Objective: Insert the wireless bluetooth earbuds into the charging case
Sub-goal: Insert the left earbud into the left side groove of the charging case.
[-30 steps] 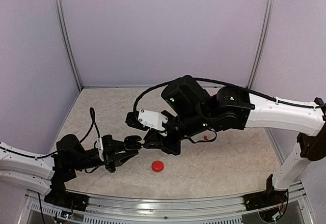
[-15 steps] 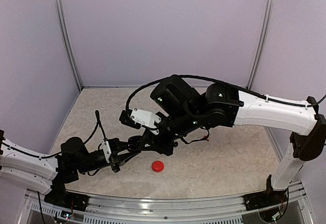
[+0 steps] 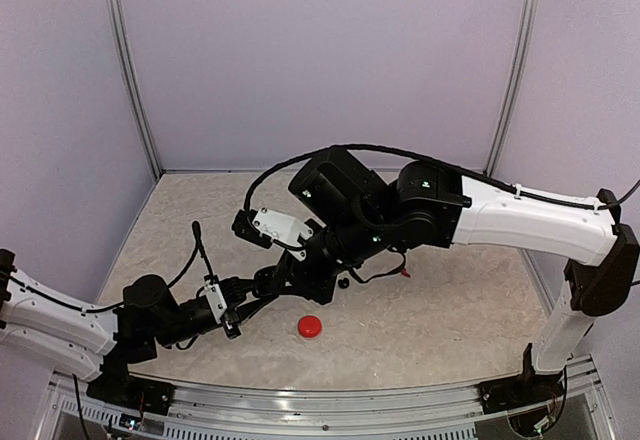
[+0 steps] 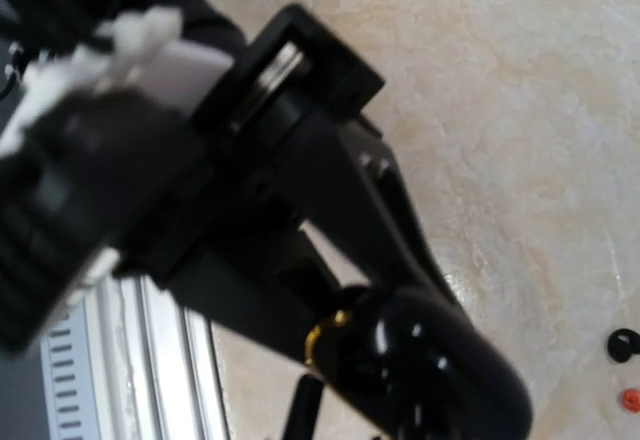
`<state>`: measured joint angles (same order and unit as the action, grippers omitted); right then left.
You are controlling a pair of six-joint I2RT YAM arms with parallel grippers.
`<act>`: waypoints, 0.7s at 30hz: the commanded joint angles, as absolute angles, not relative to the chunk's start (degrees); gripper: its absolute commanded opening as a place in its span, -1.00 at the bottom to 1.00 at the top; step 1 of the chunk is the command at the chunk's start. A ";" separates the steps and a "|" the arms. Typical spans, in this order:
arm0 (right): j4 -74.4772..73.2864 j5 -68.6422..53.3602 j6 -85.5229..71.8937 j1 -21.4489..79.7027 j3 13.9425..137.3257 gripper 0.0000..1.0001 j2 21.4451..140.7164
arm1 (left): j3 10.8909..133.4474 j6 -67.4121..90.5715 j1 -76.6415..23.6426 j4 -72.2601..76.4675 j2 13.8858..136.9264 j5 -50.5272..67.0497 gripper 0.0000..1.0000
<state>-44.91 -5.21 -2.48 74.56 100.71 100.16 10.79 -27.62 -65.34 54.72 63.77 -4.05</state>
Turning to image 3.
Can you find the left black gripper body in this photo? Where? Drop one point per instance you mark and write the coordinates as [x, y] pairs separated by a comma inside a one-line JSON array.
[[230, 320]]

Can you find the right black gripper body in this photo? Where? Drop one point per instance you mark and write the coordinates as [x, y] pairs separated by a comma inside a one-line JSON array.
[[319, 288]]

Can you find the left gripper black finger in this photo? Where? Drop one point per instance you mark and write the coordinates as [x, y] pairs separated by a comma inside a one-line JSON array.
[[236, 288], [247, 310]]

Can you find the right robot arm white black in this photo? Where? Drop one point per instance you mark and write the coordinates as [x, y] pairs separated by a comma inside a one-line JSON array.
[[357, 214]]

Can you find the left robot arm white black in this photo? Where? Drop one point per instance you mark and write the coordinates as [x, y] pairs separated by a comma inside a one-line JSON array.
[[98, 344]]

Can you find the red round charging case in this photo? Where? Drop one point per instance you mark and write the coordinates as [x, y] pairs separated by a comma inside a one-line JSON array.
[[309, 326]]

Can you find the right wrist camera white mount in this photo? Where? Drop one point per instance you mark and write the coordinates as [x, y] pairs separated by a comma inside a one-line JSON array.
[[266, 227]]

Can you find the aluminium front rail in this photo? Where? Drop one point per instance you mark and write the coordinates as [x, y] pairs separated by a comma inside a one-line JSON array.
[[200, 411]]

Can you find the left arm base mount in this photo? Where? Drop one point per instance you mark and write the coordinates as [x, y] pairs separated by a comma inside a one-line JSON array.
[[115, 385]]

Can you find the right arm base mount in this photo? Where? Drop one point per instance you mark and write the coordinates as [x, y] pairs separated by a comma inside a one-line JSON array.
[[533, 402]]

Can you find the left aluminium corner post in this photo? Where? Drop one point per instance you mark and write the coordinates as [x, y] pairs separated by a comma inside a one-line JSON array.
[[132, 88]]

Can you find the aluminium corner post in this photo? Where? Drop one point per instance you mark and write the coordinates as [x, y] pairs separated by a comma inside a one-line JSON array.
[[132, 88], [516, 72]]

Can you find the right aluminium corner post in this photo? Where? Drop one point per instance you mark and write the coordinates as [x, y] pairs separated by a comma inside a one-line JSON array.
[[516, 72]]

